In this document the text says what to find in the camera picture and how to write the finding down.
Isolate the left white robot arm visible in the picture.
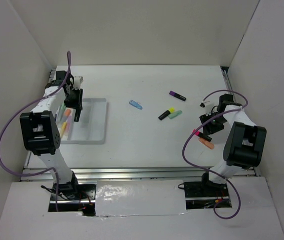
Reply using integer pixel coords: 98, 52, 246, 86
20, 70, 83, 200

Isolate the orange translucent highlighter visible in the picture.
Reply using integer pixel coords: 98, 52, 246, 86
198, 137, 214, 150

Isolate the white foil cover sheet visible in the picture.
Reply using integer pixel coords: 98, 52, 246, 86
95, 180, 187, 217

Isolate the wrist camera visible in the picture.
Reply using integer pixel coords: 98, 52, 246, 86
200, 100, 214, 116
73, 76, 84, 90

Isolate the yellow pastel highlighter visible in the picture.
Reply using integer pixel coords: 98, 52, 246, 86
60, 122, 67, 138

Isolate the white compartment tray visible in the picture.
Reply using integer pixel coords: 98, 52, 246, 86
61, 98, 108, 145

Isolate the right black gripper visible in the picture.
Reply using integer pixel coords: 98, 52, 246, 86
199, 111, 228, 137

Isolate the purple cap black highlighter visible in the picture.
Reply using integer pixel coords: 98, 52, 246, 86
169, 91, 186, 102

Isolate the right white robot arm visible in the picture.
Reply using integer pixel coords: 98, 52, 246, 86
195, 93, 267, 196

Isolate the green cap black highlighter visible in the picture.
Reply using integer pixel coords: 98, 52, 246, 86
74, 108, 81, 122

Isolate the aluminium frame rail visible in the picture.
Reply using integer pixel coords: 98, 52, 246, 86
19, 65, 262, 208

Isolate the pink cap black highlighter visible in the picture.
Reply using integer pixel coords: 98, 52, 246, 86
193, 129, 212, 142

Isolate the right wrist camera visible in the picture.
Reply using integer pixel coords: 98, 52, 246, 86
200, 100, 214, 116

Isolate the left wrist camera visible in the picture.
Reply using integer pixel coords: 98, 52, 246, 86
73, 76, 84, 90

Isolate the mint L-point highlighter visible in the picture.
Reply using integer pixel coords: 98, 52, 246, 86
58, 104, 66, 121

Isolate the small mint green highlighter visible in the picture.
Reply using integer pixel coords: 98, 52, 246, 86
168, 110, 182, 119

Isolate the pink pastel highlighter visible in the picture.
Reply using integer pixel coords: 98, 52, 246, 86
65, 115, 72, 134

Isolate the yellow cap black highlighter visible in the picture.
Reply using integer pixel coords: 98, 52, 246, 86
158, 107, 175, 121

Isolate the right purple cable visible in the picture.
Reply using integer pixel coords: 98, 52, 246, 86
182, 89, 248, 220

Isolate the orange cap clear highlighter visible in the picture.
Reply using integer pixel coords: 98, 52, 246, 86
63, 108, 72, 119

